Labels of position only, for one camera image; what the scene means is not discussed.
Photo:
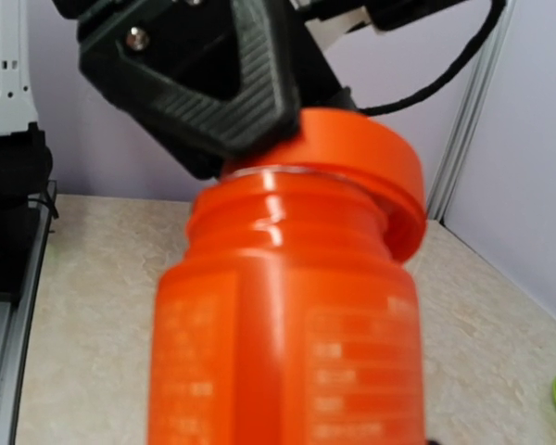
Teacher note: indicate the red pill bottle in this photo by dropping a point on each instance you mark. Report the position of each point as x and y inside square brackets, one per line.
[288, 321]

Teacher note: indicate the left aluminium frame post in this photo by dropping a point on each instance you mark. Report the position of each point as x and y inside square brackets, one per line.
[461, 136]

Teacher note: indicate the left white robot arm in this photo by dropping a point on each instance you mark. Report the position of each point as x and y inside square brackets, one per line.
[210, 81]

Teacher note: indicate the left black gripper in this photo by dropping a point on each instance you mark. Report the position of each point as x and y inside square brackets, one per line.
[259, 69]

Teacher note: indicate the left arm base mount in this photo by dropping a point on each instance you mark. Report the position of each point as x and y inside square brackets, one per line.
[26, 163]

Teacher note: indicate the front aluminium rail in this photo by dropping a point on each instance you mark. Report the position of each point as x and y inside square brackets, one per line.
[4, 347]

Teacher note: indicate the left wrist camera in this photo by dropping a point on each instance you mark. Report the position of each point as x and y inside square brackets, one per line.
[328, 21]

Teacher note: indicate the red bottle screw cap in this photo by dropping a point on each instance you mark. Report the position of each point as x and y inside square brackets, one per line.
[365, 152]

